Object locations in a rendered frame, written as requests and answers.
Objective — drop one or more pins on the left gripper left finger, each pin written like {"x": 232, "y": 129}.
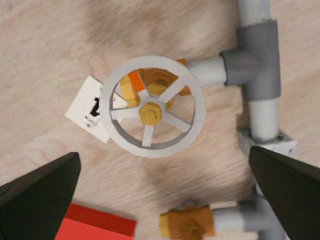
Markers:
{"x": 33, "y": 206}

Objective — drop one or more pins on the red rectangular block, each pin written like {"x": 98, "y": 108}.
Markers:
{"x": 83, "y": 223}

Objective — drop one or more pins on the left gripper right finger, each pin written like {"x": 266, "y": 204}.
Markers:
{"x": 292, "y": 189}

